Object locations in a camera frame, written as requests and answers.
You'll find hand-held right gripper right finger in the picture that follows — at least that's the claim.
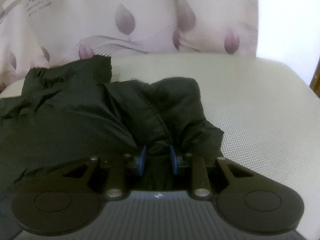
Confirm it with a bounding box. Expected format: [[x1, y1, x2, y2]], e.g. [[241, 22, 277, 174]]
[[169, 145, 253, 202]]

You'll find floral print curtain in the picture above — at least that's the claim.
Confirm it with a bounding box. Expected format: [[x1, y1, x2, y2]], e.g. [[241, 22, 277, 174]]
[[0, 0, 258, 92]]

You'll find black jacket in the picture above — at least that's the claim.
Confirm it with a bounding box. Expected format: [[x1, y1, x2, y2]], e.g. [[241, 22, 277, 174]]
[[0, 55, 225, 198]]

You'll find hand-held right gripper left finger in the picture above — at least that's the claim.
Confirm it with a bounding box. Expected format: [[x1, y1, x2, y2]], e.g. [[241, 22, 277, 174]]
[[56, 145, 148, 202]]

